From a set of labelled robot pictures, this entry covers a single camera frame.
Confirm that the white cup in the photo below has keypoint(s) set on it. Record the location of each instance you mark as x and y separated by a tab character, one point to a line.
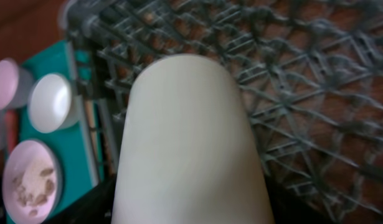
188	154

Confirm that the wooden chopstick right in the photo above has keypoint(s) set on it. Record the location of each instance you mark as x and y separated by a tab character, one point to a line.
91	115

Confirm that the teal serving tray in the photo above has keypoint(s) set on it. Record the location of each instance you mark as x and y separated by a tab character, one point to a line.
67	144

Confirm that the orange carrot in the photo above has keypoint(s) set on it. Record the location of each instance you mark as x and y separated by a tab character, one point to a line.
12	129

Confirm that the peanuts and rice scraps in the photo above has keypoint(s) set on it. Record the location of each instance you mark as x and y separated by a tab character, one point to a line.
34	186

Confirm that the pink bowl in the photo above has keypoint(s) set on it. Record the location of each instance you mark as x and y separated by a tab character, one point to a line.
15	85

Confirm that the grey dishwasher rack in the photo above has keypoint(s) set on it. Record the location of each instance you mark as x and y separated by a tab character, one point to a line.
310	74

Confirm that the white bowl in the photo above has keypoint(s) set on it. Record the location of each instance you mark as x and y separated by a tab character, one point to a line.
51	106

